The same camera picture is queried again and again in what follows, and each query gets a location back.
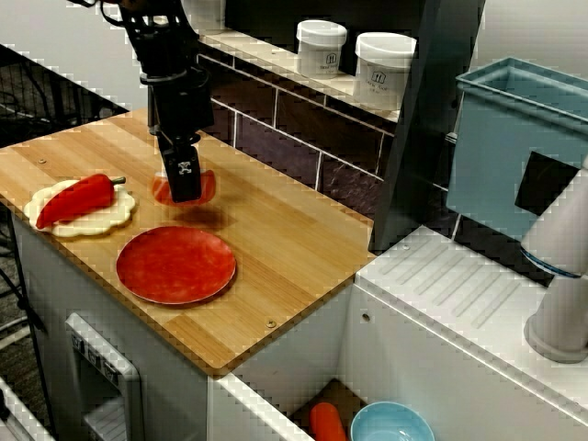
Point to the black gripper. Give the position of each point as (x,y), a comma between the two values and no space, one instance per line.
(181,110)

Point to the salmon sushi toy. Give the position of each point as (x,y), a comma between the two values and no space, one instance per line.
(161,190)

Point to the red round plate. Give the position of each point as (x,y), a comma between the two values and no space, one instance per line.
(177,266)

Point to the cream scalloped plate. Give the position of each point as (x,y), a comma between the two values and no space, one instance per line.
(92,227)

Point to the red pepper toy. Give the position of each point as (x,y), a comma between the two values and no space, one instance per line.
(78,200)

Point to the cream shelf ledge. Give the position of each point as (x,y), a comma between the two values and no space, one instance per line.
(275,64)

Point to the white lidded labelled jar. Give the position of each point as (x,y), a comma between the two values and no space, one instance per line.
(383,73)
(321,50)

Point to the white toy fridge dispenser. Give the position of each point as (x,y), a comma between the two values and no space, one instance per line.
(105,358)

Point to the white toy kitchen cabinet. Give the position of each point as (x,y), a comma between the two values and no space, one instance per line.
(184,390)

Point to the dark grey cabinet pillar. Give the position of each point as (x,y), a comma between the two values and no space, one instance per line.
(422,138)

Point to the white toy kitchen sink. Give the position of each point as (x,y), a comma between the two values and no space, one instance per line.
(436,294)

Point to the orange carrot toy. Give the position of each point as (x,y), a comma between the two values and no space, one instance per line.
(326,422)

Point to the light blue plastic bin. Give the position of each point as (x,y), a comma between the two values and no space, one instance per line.
(487,138)

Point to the light blue bowl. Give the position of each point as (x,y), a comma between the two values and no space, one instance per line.
(390,422)

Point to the grey toy faucet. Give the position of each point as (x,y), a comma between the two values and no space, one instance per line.
(560,321)

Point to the aluminium frame rail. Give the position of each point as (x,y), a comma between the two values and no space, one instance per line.
(18,413)

